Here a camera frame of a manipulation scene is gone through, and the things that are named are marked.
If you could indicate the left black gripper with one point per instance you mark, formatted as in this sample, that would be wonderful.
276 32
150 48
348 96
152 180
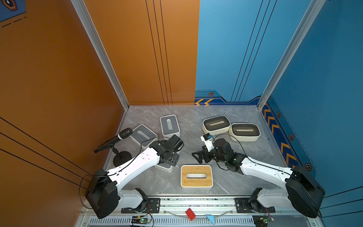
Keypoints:
175 160

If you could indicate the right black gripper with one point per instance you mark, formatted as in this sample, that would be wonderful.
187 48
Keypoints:
205 152

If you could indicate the grey lid tissue box front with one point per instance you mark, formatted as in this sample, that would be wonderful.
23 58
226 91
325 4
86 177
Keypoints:
168 161

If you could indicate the grey lid tissue box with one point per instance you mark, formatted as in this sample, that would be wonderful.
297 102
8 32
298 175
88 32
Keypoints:
169 126
143 136
168 161

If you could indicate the bamboo lid white tissue box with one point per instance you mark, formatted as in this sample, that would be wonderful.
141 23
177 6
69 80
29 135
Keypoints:
196 177

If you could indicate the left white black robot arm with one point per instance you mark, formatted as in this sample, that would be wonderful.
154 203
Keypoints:
105 191

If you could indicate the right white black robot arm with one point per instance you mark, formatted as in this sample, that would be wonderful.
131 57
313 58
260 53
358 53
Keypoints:
297 188

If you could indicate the grey lid tissue box back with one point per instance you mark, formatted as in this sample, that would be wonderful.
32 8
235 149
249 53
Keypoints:
169 126

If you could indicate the grey lid tissue box left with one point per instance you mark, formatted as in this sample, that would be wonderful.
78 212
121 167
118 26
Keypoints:
143 136

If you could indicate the dark lid cream box left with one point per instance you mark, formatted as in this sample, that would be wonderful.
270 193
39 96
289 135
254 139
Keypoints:
216 125

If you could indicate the dark lid cream box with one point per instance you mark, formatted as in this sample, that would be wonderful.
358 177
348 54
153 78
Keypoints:
216 125
244 132

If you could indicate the dark lid cream box right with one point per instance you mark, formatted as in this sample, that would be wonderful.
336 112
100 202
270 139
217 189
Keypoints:
244 132

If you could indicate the black microphone on stand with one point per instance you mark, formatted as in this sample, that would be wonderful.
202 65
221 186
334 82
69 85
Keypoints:
120 157

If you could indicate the red plastic block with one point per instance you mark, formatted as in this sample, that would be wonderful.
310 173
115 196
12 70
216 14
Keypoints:
190 214

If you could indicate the blue triangle piece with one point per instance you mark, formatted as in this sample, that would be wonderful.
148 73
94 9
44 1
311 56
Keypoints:
211 218

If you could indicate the left green circuit board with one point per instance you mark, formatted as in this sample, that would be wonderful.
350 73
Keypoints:
141 221

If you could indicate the green circuit board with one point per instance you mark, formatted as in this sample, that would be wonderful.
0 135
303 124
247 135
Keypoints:
141 221
260 221

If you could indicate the right green circuit board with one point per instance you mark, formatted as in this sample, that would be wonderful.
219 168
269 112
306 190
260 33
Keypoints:
260 221

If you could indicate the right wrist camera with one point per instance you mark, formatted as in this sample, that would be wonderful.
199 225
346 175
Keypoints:
209 141

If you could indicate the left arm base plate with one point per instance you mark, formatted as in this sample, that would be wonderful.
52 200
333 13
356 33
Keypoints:
151 205

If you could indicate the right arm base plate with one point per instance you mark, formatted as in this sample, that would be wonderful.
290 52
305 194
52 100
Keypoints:
245 205

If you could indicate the left aluminium corner post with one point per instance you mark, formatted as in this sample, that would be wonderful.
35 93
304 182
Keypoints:
86 20

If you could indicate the aluminium corner post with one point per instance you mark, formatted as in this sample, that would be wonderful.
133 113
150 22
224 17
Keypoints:
86 20
299 35

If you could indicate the right aluminium corner post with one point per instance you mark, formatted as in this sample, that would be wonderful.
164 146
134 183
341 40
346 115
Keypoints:
299 35

